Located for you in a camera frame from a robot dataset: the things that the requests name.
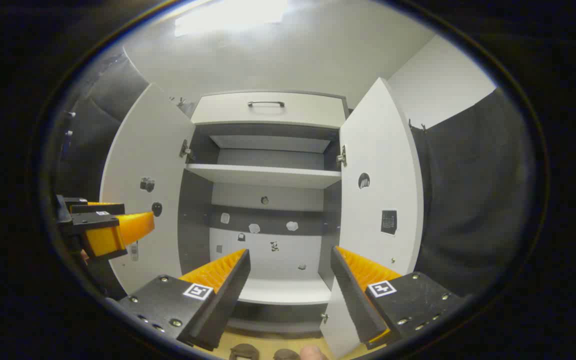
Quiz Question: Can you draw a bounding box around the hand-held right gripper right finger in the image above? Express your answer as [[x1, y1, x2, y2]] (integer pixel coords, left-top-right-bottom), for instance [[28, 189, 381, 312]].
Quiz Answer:
[[330, 245, 467, 351]]

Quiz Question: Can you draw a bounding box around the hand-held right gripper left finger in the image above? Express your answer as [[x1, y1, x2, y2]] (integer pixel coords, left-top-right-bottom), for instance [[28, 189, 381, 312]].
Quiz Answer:
[[117, 248, 252, 352]]

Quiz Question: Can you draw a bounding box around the white shoe cabinet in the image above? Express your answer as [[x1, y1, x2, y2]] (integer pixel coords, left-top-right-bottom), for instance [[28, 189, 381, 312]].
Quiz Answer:
[[178, 90, 350, 336]]

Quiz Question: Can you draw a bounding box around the white cabinet shelf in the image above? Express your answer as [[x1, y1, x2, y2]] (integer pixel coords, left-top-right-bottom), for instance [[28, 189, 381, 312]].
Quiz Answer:
[[185, 164, 343, 190]]

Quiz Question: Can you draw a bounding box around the white cabinet drawer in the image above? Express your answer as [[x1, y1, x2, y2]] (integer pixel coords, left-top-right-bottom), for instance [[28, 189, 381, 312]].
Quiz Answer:
[[190, 91, 348, 130]]

